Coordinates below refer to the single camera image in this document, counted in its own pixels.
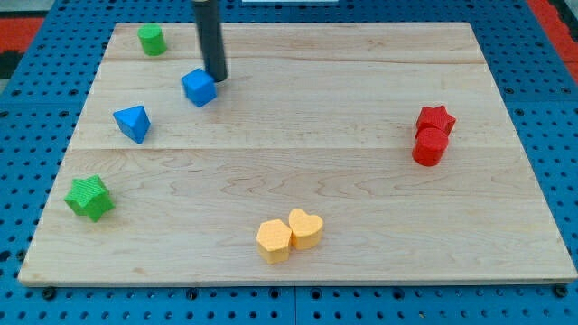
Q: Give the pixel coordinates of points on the blue cube block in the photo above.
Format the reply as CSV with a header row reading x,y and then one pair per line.
x,y
199,87

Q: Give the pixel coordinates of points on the red star block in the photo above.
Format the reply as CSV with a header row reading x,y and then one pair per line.
x,y
435,117

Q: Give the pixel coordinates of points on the green star block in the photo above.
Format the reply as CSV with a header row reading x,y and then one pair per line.
x,y
89,197

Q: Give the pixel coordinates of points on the light wooden board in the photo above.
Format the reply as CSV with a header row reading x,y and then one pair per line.
x,y
313,116

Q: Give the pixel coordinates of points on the yellow heart block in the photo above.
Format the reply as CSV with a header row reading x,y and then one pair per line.
x,y
306,229

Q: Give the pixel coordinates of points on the yellow hexagon block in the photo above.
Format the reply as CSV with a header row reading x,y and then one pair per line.
x,y
273,241

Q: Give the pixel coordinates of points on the red cylinder block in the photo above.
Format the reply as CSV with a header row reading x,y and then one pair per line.
x,y
430,145

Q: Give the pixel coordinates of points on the blue triangular prism block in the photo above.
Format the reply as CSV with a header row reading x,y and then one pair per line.
x,y
133,122

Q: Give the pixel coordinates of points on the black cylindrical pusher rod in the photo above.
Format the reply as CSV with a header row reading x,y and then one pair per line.
x,y
208,25

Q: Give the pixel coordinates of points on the green cylinder block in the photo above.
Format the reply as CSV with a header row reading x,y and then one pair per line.
x,y
151,38

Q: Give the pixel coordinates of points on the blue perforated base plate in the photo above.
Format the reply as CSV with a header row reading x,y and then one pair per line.
x,y
43,99

